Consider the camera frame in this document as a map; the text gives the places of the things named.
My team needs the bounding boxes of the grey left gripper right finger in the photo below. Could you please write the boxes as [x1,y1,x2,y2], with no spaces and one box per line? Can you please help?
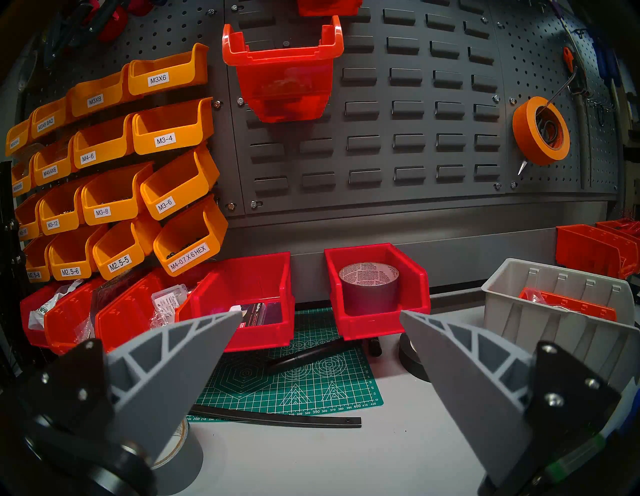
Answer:
[400,311,622,485]

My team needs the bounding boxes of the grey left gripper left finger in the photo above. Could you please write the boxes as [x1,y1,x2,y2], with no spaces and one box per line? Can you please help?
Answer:
[22,311,243,462]

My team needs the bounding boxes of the red bin holding tape roll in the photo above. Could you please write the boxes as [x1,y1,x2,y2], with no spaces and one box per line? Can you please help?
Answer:
[324,243,432,342]

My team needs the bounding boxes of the grey duct tape roll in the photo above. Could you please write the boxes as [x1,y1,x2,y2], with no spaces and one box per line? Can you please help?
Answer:
[150,417,205,496]
[338,262,401,317]

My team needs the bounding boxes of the black tape roll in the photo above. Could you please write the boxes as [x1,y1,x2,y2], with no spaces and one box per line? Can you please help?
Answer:
[397,332,436,383]

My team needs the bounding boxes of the red bin with screw bag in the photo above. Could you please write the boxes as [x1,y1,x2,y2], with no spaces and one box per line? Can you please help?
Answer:
[94,265,226,351]

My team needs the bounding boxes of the clear bag of screws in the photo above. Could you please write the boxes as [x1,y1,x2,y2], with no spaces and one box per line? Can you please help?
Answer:
[150,284,191,330]

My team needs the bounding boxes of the red bin with card pack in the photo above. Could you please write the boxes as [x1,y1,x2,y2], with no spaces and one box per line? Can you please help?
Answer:
[175,251,297,353]

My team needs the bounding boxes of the sandpaper card pack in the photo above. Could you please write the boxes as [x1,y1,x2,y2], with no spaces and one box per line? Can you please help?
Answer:
[230,300,286,331]

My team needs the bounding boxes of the red bin with clear bag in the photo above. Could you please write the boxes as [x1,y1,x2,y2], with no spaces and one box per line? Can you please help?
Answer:
[44,277,131,356]

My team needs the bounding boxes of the long black plastic strip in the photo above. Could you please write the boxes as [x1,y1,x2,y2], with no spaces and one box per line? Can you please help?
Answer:
[187,404,363,429]

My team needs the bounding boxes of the large grey storage bin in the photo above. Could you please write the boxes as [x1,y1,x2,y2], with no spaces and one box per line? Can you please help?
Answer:
[481,257,640,396]

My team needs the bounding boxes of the white plastic bag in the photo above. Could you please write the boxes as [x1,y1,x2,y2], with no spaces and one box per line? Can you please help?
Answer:
[29,279,86,331]

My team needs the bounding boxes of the red bin with white bag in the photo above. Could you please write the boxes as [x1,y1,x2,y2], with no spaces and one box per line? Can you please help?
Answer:
[20,282,68,348]

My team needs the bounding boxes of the yellow bin labelled M2.5-5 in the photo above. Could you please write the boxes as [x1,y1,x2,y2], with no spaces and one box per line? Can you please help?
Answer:
[91,212,163,281]

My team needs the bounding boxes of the green cutting mat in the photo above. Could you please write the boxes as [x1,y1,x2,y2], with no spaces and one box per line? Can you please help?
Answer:
[192,306,385,423]

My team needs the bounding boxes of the yellow bin labelled M4-0.7 HEX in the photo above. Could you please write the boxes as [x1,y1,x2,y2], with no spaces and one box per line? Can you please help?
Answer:
[152,195,229,277]

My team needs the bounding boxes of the yellow bin labelled M2.5-6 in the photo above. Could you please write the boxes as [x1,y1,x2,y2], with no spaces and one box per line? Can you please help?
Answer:
[47,227,108,281]

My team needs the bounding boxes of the orange bin with glue bottles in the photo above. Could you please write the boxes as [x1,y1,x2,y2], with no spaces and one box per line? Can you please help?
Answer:
[555,224,626,281]

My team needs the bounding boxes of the yellow bin labelled M2.5-8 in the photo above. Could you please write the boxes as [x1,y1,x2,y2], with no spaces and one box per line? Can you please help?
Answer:
[22,235,56,283]

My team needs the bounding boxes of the yellow bin labelled M3-12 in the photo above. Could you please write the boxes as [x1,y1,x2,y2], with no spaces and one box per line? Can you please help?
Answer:
[37,182,88,236]

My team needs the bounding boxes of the yellow bin labelled M3-6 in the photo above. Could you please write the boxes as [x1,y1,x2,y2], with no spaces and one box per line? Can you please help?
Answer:
[140,145,221,221]

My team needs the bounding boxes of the orange bin with red pliers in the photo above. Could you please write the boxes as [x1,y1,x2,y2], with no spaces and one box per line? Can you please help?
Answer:
[595,217,640,281]

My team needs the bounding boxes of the small yellow parts bin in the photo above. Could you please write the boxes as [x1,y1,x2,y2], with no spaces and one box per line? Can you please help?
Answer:
[15,192,46,242]
[11,157,38,198]

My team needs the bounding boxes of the yellow bin labelled M4X4X6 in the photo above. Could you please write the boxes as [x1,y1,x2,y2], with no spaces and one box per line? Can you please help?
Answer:
[32,137,78,187]

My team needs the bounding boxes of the yellow bin labelled M4-6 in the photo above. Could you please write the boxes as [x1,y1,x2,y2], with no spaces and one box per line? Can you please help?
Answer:
[72,112,138,171]

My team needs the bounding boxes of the orange masking tape roll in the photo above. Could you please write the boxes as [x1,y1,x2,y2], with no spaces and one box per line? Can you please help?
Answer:
[512,96,571,167]

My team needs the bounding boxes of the yellow bin labelled M3-4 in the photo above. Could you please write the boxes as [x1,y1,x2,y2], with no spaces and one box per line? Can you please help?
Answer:
[131,97,215,156]

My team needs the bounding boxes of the yellow bin labelled M3X8 BAD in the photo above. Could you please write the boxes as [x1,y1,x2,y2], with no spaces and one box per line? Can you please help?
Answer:
[30,95,76,141]

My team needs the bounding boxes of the yellow bin labelled M3X6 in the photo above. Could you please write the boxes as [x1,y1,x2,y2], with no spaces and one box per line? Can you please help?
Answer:
[128,42,210,97]

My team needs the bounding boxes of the grey pegboard with hand tools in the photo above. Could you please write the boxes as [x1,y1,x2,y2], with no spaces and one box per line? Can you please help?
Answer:
[487,0,623,196]

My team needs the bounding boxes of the blue spring clamps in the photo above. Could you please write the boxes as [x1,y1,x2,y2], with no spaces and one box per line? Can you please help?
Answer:
[585,25,623,91]

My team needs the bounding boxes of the grey pegboard with yellow bins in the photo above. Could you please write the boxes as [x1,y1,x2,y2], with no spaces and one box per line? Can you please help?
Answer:
[20,0,246,216]

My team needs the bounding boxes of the grey louvered wall panel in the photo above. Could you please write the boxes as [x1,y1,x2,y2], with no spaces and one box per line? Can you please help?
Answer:
[222,0,506,216]

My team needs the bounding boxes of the metal wire peg hook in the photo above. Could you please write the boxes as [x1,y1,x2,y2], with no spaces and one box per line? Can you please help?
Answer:
[537,65,578,151]

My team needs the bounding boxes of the orange wall bin with contents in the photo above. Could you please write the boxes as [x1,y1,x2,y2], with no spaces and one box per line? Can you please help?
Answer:
[222,15,346,124]

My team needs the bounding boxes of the flat file orange handle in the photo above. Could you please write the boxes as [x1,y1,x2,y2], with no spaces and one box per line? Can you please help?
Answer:
[562,46,593,191]

